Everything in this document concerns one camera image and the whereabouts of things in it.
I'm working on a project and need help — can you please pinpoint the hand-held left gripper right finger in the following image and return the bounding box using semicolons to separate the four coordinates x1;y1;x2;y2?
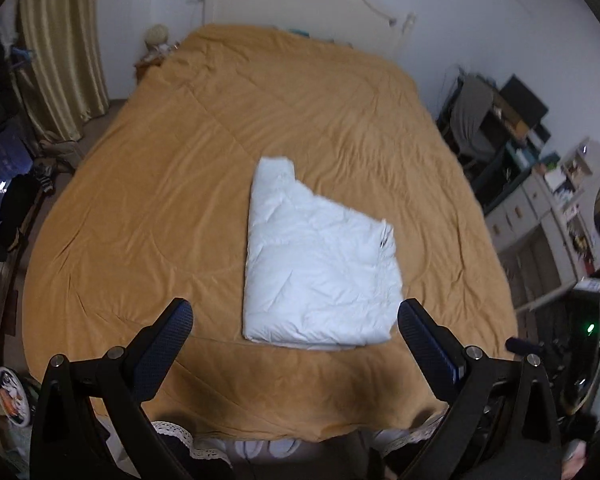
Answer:
397;298;563;480

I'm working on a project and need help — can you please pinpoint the beige striped curtain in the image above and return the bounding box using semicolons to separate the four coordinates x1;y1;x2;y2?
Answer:
17;0;111;143

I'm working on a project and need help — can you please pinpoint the white bed headboard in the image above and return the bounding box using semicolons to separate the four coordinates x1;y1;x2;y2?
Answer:
205;0;416;58

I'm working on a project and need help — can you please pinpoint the grey cloth on chair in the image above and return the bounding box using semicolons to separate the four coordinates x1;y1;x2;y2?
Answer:
450;74;497;161

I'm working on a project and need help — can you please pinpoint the white dresser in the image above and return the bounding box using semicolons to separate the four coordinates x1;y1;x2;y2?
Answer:
485;137;600;311

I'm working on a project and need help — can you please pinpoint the white lace bed skirt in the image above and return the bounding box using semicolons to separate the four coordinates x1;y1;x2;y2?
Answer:
150;412;451;462

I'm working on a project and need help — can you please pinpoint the round printed plate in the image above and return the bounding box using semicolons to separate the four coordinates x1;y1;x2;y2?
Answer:
0;366;34;426

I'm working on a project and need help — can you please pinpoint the wooden nightstand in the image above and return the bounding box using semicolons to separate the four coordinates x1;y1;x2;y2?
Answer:
132;52;167;86

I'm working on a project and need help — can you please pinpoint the white down jacket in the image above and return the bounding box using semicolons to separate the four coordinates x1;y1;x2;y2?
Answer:
242;156;405;351

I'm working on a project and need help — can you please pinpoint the pile of dark clothes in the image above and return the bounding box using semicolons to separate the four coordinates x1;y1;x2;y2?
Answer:
0;172;43;261

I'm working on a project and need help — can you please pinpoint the orange bed cover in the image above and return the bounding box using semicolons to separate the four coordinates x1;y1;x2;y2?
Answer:
22;24;518;443

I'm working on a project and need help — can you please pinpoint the black monitor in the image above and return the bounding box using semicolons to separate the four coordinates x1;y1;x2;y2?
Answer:
500;74;550;130

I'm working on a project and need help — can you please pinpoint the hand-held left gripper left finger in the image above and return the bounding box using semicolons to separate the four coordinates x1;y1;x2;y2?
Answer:
29;298;195;480

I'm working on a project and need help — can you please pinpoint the round plush toy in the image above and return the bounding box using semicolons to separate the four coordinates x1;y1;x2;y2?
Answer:
145;24;171;58

